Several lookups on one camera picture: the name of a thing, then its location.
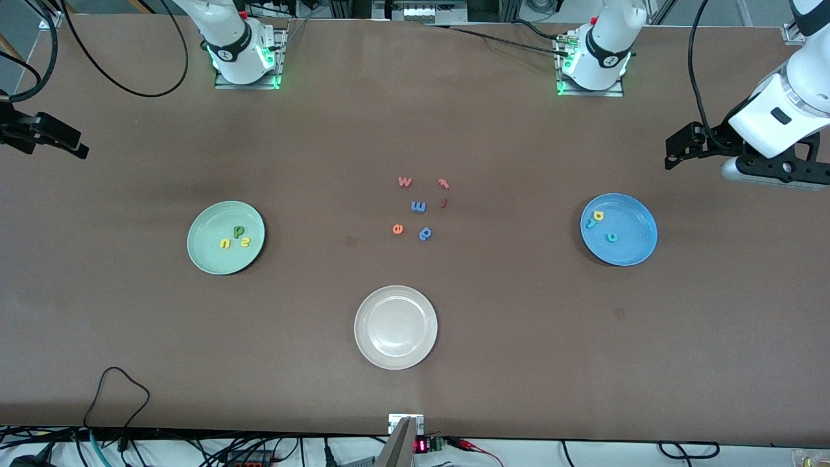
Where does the white bracket plate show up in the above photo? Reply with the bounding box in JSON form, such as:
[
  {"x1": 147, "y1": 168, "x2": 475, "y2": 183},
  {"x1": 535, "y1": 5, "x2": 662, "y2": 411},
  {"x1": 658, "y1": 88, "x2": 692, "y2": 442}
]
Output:
[{"x1": 388, "y1": 413, "x2": 425, "y2": 434}]

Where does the aluminium frame post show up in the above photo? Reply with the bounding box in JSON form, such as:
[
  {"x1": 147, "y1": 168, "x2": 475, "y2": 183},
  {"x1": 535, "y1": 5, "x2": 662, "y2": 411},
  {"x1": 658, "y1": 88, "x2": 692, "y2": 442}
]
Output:
[
  {"x1": 25, "y1": 0, "x2": 65, "y2": 30},
  {"x1": 781, "y1": 0, "x2": 830, "y2": 43}
]

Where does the red wire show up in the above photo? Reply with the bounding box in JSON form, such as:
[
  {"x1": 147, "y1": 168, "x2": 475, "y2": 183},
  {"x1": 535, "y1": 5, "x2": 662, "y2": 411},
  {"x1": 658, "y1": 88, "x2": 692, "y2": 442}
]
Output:
[{"x1": 447, "y1": 438, "x2": 505, "y2": 467}]

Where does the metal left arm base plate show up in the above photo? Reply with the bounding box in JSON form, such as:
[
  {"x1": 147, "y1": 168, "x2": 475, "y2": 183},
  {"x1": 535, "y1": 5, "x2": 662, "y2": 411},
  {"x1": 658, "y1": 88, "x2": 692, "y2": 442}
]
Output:
[{"x1": 556, "y1": 36, "x2": 624, "y2": 98}]

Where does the silver camera mast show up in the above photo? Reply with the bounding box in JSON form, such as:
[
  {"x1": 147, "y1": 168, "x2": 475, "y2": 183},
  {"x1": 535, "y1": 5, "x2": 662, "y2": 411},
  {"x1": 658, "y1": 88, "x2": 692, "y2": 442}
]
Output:
[{"x1": 375, "y1": 416, "x2": 419, "y2": 467}]

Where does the brown wooden stick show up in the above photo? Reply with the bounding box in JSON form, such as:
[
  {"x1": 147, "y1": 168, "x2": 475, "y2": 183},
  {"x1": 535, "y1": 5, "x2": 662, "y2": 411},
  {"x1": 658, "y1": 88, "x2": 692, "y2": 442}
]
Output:
[{"x1": 0, "y1": 32, "x2": 23, "y2": 66}]

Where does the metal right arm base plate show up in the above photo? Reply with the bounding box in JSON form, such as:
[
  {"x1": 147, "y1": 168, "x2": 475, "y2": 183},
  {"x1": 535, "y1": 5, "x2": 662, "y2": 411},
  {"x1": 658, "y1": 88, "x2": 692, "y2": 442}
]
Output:
[{"x1": 214, "y1": 26, "x2": 282, "y2": 90}]

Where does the long black table cable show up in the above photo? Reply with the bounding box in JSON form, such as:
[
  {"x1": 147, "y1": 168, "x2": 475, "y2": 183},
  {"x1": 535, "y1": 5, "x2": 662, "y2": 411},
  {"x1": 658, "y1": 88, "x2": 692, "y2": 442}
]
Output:
[{"x1": 421, "y1": 23, "x2": 571, "y2": 58}]

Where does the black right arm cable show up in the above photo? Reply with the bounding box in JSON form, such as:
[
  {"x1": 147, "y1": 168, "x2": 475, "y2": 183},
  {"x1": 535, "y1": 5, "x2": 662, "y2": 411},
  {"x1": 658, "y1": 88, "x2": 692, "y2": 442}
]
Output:
[
  {"x1": 0, "y1": 0, "x2": 59, "y2": 102},
  {"x1": 62, "y1": 0, "x2": 189, "y2": 98}
]

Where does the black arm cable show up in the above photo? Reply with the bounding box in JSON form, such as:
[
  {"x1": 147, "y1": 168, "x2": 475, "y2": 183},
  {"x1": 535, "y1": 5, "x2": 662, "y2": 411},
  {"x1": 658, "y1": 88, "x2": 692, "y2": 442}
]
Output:
[
  {"x1": 62, "y1": 0, "x2": 189, "y2": 98},
  {"x1": 0, "y1": 0, "x2": 59, "y2": 102},
  {"x1": 687, "y1": 0, "x2": 737, "y2": 151}
]

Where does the blue plate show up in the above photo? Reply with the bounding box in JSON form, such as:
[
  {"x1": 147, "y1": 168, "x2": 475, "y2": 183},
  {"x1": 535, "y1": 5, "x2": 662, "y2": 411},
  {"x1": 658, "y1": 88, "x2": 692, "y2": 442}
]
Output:
[{"x1": 580, "y1": 193, "x2": 658, "y2": 267}]

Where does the thin black looped cable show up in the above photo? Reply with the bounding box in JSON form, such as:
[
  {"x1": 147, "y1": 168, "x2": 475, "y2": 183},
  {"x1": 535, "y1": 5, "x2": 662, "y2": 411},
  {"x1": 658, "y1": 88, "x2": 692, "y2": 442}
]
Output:
[{"x1": 83, "y1": 366, "x2": 151, "y2": 430}]

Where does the green plate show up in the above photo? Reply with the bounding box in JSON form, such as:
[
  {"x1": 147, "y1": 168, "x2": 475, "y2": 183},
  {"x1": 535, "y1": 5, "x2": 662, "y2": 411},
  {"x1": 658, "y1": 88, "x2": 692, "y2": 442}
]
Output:
[{"x1": 187, "y1": 200, "x2": 266, "y2": 276}]

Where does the teal cable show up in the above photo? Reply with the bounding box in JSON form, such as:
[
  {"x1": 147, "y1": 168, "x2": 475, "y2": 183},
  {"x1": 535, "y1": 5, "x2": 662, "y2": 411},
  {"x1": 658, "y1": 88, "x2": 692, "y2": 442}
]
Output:
[{"x1": 89, "y1": 429, "x2": 110, "y2": 467}]

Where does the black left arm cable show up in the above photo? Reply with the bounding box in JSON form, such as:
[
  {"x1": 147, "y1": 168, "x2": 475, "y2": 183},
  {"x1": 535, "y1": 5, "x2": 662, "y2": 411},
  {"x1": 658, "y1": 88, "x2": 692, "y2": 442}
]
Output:
[{"x1": 687, "y1": 0, "x2": 737, "y2": 151}]

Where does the black oval cable loop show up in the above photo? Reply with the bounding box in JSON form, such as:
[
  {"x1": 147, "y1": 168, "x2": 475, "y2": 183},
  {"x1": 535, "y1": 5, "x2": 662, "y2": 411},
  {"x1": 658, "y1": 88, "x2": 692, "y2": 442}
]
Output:
[{"x1": 658, "y1": 440, "x2": 720, "y2": 459}]

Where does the grey connector box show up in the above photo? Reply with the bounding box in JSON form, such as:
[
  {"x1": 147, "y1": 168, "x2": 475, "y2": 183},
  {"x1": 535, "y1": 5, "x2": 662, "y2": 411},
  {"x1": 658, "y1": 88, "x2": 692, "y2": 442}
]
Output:
[{"x1": 373, "y1": 0, "x2": 468, "y2": 23}]

